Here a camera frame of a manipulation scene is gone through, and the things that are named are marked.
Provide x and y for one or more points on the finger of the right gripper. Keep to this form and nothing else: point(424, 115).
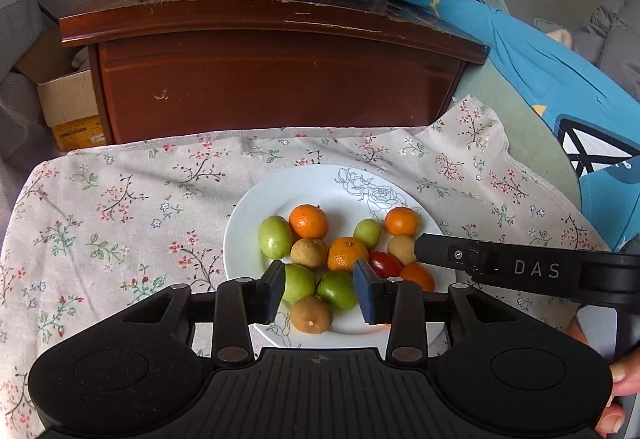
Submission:
point(452, 253)

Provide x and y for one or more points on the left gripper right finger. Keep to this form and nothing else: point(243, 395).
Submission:
point(398, 303)

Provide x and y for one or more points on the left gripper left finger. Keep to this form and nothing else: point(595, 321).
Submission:
point(241, 303)

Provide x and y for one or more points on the red cherry tomato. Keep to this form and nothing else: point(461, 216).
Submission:
point(384, 265)

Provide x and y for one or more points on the orange mandarin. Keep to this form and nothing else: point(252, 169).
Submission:
point(345, 252)
point(402, 222)
point(417, 273)
point(309, 222)

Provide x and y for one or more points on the brown round fruit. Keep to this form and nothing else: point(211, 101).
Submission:
point(402, 248)
point(309, 253)
point(311, 315)

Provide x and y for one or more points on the small green jujube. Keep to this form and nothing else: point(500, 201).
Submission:
point(369, 232)

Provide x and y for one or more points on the person right hand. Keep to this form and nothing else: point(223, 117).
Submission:
point(624, 372)

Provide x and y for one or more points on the white plate with rose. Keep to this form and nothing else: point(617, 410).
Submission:
point(347, 195)

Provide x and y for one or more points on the floral tablecloth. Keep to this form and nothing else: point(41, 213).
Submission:
point(97, 230)

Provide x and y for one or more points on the blue patterned cushion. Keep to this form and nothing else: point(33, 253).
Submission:
point(594, 120)

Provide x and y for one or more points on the dark wooden cabinet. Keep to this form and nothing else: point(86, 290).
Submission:
point(174, 67)

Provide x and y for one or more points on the checked purple curtain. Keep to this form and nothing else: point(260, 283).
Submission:
point(25, 140)

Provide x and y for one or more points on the cardboard box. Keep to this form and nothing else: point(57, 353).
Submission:
point(64, 85)

